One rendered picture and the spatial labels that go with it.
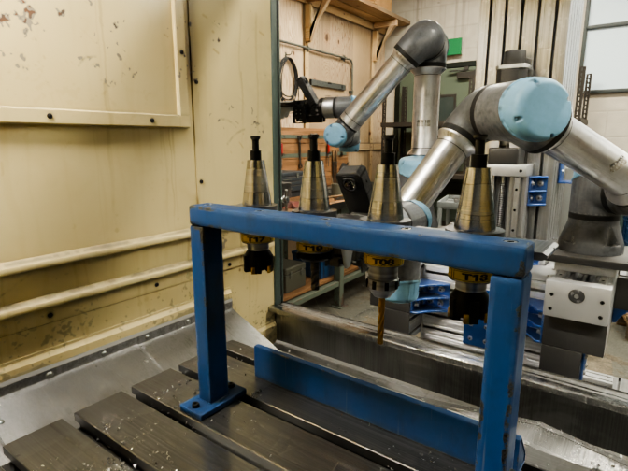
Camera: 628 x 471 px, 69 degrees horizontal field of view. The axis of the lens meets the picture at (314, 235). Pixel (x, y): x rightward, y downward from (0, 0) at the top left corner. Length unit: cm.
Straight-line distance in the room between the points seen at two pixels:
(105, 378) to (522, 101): 99
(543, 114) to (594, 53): 412
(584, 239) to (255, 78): 97
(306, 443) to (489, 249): 40
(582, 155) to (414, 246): 65
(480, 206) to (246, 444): 45
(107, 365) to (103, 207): 34
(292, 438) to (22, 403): 55
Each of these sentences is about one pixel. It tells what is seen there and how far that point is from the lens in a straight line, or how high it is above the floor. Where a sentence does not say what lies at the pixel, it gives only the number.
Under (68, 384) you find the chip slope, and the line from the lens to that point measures 109.
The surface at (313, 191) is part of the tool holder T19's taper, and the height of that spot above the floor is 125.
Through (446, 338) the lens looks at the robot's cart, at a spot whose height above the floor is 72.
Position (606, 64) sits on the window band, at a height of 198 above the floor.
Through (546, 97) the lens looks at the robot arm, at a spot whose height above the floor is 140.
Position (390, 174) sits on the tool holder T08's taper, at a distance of 56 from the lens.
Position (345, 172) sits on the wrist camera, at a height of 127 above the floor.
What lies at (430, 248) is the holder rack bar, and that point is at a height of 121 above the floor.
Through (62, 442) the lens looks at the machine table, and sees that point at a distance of 80.
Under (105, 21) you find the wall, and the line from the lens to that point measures 111.
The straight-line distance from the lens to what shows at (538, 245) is 52.
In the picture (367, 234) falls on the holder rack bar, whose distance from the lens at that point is 51.
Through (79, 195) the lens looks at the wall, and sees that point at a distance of 106.
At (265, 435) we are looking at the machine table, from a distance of 73.
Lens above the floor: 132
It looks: 12 degrees down
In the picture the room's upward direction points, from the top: straight up
